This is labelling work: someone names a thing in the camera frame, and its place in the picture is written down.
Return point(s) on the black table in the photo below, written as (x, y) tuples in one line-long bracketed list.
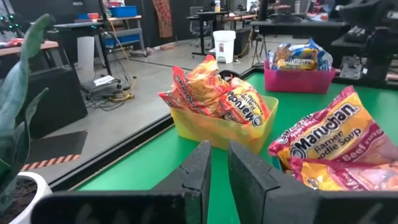
[(295, 26)]

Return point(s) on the orange Maruchan ramen packet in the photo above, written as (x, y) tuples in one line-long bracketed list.
[(245, 107), (182, 87), (166, 98), (206, 82)]

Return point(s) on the snake plant in white pot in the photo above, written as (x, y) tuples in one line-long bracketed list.
[(15, 109)]

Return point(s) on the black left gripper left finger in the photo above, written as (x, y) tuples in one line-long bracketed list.
[(124, 208)]

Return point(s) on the blue storage crate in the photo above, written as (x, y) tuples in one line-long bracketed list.
[(123, 11), (122, 40)]

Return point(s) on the pink plastic bin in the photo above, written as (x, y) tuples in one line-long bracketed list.
[(298, 81)]

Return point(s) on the hazard-striped black floor mat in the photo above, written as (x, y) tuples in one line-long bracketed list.
[(59, 146)]

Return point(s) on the green table mat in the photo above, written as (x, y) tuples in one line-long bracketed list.
[(161, 165)]

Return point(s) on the yellow plastic bin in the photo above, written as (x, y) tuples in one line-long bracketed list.
[(217, 133)]

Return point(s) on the black desk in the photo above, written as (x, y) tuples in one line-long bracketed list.
[(214, 15)]

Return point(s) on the wooden workbench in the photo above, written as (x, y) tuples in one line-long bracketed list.
[(46, 45)]

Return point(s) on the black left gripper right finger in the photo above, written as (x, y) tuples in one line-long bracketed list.
[(280, 205)]

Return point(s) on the grey office chair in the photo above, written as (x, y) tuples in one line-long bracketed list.
[(199, 21)]

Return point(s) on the white cylinder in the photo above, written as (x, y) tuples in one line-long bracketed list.
[(85, 54)]

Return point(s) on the red Maruchan ramen packet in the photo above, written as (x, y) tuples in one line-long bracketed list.
[(342, 175), (335, 137)]

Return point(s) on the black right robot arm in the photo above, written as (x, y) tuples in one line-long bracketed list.
[(373, 37)]

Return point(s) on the patterned hanging cloth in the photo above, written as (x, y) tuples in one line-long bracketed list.
[(162, 18)]

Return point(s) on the green-lit robot arm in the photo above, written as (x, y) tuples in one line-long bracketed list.
[(9, 23)]

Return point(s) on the white trash bin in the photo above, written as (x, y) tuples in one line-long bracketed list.
[(224, 46)]

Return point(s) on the grey shelf table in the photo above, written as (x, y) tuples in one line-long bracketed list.
[(81, 25)]

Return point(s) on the blue Maruchan ramen packet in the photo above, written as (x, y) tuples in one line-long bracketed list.
[(293, 51), (323, 57), (271, 60), (297, 64)]

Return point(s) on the yellow bottle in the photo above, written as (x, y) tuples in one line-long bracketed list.
[(217, 5)]

